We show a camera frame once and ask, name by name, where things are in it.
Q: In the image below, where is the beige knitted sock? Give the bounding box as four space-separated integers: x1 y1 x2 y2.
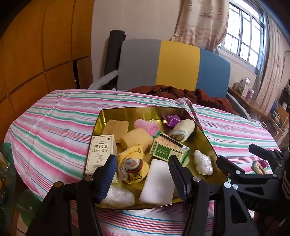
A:
169 119 196 143

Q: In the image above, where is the green cracker packet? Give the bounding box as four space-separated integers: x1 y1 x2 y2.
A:
251 160 267 174
149 133 190 164

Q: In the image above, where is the purple snack packet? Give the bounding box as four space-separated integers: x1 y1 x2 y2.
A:
163 114 181 128

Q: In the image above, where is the yellow sock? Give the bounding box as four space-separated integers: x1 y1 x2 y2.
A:
117 145 149 184

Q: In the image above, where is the green cracker packet on bed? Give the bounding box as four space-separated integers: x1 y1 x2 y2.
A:
251 160 267 174

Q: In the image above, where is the clear crumpled plastic bag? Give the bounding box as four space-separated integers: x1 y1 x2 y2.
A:
194 149 214 176

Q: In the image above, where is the wooden desk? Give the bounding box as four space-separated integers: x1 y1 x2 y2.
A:
228 88 289 140

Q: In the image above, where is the white foam block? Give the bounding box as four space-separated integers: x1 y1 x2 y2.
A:
139 159 175 206

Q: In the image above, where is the purple box on desk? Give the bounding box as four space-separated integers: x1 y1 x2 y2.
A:
246 88 254 99

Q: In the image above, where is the striped pink green bedsheet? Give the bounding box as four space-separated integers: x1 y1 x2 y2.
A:
4 88 280 236

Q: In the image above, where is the dark red blanket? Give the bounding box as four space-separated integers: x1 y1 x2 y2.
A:
128 85 238 115

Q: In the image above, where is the white carton box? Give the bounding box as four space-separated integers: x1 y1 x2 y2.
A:
239 77 250 97

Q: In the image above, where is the white medicine box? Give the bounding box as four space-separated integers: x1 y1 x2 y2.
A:
84 134 117 176

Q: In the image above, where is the pink rolled towel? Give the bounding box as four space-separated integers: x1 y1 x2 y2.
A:
134 119 159 136

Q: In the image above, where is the gold tray with brown rim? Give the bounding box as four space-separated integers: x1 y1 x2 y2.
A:
84 107 226 209

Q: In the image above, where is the yellow sponge block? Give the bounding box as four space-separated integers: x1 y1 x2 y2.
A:
120 128 153 152

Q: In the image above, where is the tan sponge slab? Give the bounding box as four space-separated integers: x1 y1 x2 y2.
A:
101 119 129 144

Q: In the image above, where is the window with metal bars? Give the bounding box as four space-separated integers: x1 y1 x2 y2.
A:
219 1 264 71

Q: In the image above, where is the grey yellow blue headboard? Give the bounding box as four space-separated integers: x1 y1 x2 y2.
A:
117 39 231 98

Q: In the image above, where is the beige patterned curtain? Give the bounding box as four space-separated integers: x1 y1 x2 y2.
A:
171 0 229 53

